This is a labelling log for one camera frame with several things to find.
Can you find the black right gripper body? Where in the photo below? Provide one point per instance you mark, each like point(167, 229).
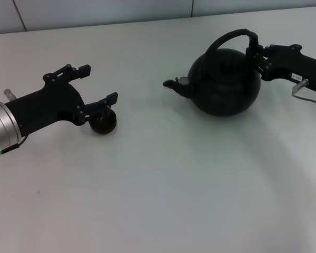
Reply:
point(289, 62)

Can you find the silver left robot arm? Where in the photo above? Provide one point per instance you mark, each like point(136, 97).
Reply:
point(2, 126)

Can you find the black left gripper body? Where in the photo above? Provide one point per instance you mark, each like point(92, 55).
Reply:
point(47, 105)

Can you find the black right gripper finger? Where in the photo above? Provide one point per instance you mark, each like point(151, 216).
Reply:
point(262, 64)
point(255, 47)

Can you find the black round teapot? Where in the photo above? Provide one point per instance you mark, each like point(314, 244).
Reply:
point(226, 89)

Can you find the small black teacup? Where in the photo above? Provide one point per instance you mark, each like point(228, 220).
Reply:
point(102, 127)

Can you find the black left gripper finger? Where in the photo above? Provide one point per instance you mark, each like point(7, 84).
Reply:
point(97, 106)
point(65, 73)

